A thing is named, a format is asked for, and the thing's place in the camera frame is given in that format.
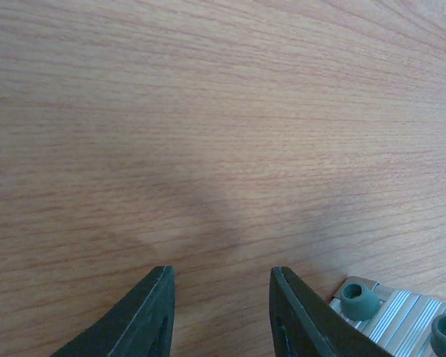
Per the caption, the aluminium poker case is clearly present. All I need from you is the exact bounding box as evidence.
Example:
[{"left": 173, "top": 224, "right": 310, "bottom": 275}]
[{"left": 329, "top": 276, "right": 446, "bottom": 356}]

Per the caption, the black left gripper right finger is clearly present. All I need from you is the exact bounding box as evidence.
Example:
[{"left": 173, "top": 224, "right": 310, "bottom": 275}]
[{"left": 270, "top": 266, "right": 376, "bottom": 356}]

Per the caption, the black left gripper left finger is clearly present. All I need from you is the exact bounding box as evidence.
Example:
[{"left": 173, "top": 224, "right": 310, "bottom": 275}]
[{"left": 52, "top": 266, "right": 175, "bottom": 356}]

